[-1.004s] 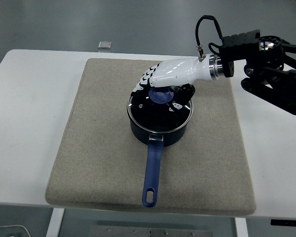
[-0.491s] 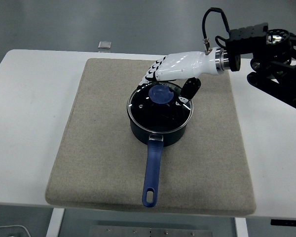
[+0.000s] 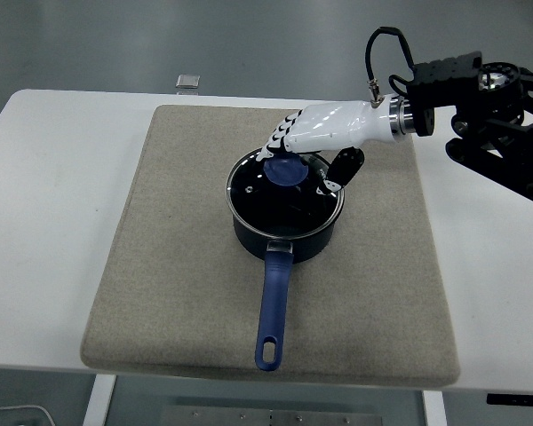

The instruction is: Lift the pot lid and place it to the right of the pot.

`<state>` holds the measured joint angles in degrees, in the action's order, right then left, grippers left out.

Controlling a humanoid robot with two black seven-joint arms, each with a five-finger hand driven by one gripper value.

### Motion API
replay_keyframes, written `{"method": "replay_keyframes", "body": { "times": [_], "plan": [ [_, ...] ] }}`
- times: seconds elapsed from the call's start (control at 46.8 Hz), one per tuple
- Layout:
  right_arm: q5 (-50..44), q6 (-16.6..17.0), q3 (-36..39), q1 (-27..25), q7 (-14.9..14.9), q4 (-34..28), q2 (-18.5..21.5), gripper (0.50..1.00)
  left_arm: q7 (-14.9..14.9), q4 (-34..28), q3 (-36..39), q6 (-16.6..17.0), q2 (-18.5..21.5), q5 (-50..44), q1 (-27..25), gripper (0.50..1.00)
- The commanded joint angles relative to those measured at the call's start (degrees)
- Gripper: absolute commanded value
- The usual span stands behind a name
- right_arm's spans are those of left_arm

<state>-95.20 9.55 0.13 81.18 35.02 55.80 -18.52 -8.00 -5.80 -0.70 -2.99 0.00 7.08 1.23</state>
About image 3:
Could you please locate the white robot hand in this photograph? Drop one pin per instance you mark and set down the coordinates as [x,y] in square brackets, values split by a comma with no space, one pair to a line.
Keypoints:
[333,124]

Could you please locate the glass lid with blue knob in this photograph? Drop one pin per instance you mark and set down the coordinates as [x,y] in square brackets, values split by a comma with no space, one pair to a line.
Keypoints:
[275,208]

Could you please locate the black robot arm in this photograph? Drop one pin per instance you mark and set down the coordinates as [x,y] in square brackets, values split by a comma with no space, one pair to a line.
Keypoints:
[453,84]

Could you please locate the small silver floor plate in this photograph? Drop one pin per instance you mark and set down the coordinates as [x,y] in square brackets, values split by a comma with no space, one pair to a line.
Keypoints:
[188,81]

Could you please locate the beige fabric mat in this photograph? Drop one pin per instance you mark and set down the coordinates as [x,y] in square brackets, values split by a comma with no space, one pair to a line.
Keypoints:
[182,266]

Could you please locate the white table leg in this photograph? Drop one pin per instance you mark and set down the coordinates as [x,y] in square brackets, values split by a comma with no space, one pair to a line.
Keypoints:
[100,399]
[434,410]

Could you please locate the black table control panel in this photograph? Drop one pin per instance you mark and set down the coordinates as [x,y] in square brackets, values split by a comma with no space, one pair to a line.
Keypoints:
[519,399]

